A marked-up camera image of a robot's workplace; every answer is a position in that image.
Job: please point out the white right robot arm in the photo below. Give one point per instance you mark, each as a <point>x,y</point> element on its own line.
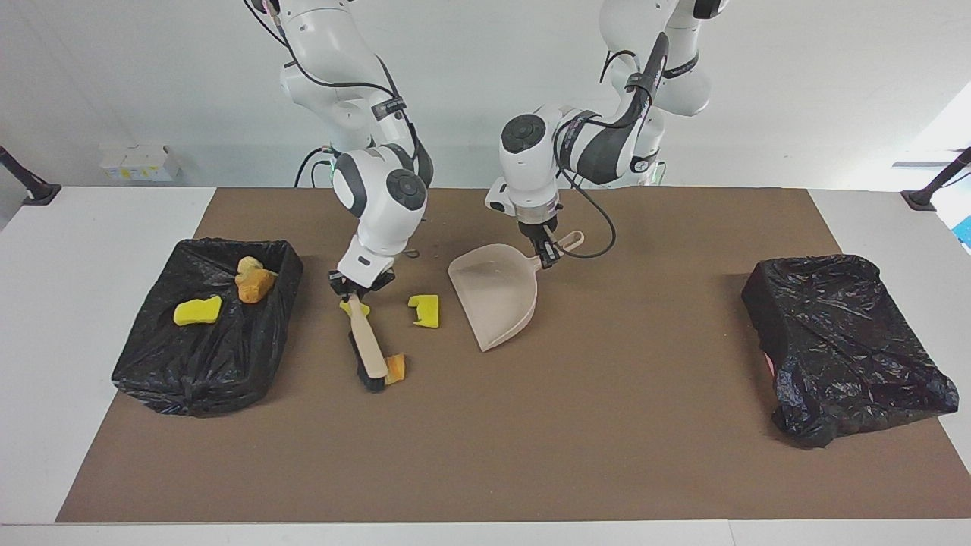
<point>379,220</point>

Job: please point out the crusty bread chunk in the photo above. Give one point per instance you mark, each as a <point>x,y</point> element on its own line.
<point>249,265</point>

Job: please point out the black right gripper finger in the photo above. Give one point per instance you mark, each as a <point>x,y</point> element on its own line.
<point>339,285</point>
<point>384,280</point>

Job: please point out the black bag-lined trash bin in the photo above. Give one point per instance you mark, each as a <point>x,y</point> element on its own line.
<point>205,356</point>
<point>842,349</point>

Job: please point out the brown table mat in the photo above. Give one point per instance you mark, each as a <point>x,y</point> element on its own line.
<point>455,470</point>

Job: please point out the black camera stand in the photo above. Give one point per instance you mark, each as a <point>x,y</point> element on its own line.
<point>922,199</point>
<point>38,194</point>

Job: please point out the blue plastic item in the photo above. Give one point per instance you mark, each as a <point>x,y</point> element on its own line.
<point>966,231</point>

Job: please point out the striped orange croissant piece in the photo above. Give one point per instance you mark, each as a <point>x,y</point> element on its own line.
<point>396,369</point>

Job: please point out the yellow sponge piece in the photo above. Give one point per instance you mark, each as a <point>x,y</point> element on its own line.
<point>197,311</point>
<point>362,309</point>
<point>426,311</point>

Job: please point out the white wall box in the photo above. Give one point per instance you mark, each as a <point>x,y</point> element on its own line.
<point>140,163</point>

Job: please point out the beige hand brush black bristles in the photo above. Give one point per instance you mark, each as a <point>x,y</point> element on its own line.
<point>368,345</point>

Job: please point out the brown bread roll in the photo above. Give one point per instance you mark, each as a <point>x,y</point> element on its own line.
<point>254,287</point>

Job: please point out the beige plastic dustpan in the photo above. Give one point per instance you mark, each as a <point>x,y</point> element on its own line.
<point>493,296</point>

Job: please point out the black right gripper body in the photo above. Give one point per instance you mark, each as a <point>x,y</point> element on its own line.
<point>361,292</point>

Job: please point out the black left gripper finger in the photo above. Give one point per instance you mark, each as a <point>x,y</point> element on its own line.
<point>542,252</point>
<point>556,252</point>

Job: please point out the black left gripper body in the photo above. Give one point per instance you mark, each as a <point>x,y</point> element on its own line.
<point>538,229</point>

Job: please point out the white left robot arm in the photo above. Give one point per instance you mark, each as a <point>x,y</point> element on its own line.
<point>531,174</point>

